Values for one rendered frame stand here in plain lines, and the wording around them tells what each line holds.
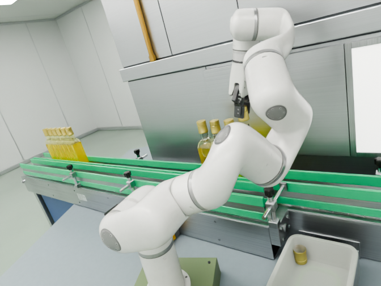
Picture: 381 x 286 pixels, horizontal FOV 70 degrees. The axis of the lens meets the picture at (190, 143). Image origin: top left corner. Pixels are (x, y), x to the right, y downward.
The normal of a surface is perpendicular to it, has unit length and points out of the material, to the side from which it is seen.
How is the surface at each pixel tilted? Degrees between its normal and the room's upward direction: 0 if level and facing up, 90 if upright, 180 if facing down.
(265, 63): 32
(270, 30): 116
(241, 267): 0
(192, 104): 90
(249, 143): 81
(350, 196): 90
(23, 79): 90
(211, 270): 3
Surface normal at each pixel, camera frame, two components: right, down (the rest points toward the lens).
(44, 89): 0.79, 0.01
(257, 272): -0.25, -0.91
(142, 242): -0.39, 0.51
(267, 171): 0.32, 0.53
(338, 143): -0.57, 0.40
